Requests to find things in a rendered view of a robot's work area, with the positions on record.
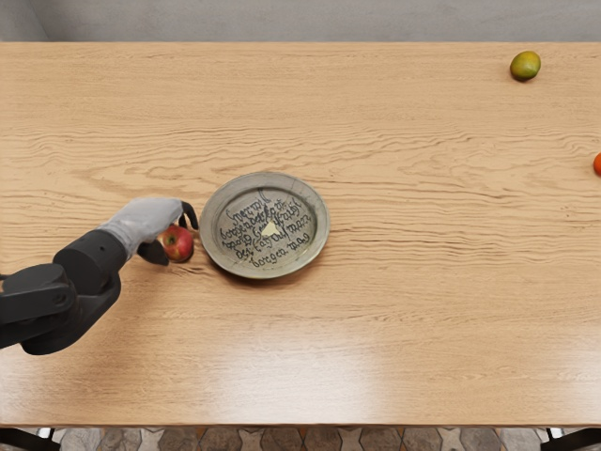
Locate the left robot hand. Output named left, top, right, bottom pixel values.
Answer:
left=97, top=196, right=200, bottom=268

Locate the red apple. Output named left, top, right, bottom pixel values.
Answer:
left=157, top=224, right=195, bottom=264

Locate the grey plate with script pattern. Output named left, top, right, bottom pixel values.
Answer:
left=199, top=171, right=331, bottom=280

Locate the green mango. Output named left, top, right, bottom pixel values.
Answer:
left=509, top=50, right=542, bottom=83

